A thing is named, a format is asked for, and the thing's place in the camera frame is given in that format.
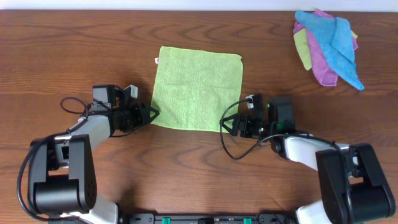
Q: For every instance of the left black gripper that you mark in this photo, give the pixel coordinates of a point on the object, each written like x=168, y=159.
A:
x=140, y=114

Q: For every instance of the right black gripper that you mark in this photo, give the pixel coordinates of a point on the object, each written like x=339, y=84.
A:
x=239, y=120

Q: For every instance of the green microfiber cloth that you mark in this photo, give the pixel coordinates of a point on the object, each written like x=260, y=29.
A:
x=193, y=88

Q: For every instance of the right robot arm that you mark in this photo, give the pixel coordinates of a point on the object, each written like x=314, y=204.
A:
x=353, y=185

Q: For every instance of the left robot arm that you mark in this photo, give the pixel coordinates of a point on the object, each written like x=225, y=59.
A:
x=62, y=183

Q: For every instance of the purple microfiber cloth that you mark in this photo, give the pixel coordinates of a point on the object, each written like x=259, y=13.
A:
x=320, y=65

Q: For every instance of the blue microfiber cloth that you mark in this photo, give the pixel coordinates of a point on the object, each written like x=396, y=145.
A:
x=335, y=43

